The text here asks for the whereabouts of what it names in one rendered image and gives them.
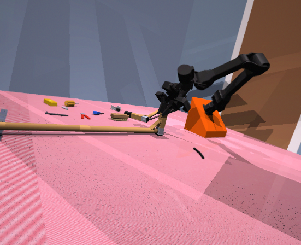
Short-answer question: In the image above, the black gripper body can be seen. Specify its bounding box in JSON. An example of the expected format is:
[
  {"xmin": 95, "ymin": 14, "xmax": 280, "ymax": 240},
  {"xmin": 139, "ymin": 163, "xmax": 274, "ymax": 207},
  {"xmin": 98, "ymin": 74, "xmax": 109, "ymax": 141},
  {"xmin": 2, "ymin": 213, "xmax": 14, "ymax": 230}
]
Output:
[{"xmin": 155, "ymin": 85, "xmax": 191, "ymax": 112}]

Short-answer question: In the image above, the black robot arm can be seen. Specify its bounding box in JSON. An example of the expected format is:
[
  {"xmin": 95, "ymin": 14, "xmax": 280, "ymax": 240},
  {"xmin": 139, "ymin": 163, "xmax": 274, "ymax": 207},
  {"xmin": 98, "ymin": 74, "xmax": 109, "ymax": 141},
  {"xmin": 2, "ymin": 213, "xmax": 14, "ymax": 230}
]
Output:
[{"xmin": 162, "ymin": 52, "xmax": 270, "ymax": 116}]

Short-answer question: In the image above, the yellow rectangular block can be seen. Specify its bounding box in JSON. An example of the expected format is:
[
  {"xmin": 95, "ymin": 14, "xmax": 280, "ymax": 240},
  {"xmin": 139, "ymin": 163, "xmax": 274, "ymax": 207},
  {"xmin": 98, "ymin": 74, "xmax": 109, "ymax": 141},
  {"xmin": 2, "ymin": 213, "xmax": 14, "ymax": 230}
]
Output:
[{"xmin": 44, "ymin": 99, "xmax": 57, "ymax": 106}]

